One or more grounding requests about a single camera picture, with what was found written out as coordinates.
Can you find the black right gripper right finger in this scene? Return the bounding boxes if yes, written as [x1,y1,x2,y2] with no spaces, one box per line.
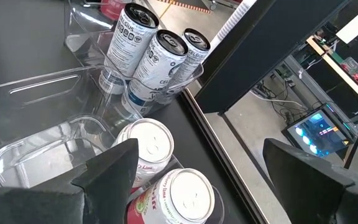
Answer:
[262,138,358,224]

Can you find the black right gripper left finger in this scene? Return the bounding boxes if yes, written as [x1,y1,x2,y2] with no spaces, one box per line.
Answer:
[0,138,140,224]

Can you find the clear plastic bin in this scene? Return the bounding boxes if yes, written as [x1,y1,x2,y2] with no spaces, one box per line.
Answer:
[63,0,204,116]
[0,64,226,224]

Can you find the white Celsius energy drink can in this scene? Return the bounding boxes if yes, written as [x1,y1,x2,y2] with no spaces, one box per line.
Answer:
[98,2,160,94]
[121,29,189,116]
[162,27,211,105]

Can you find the black computer tower RGB lights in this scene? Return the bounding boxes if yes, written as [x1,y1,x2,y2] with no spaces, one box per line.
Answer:
[281,104,358,170]

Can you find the wood-topped desk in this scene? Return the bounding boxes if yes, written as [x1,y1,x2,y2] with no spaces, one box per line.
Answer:
[305,34,358,114]

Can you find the black partition panel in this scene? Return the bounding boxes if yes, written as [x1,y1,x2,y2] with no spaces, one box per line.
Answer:
[194,0,351,114]

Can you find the white sheet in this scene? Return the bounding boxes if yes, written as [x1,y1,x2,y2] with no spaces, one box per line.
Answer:
[336,14,358,44]

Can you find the black orange-striped floor mat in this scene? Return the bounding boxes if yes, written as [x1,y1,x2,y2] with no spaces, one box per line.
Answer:
[157,0,213,15]

